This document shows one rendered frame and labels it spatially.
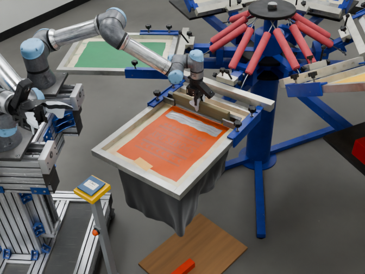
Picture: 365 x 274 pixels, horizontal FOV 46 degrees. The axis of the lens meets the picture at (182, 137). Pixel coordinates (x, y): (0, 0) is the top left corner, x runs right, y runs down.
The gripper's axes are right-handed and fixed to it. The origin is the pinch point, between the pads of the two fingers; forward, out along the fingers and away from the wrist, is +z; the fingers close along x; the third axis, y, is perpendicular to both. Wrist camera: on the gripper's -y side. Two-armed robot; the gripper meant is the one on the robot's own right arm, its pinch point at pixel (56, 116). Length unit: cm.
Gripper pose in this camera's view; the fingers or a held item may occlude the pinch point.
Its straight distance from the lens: 142.0
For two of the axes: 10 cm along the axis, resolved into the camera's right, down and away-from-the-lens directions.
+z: 8.6, 3.0, -4.1
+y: -0.3, 8.4, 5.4
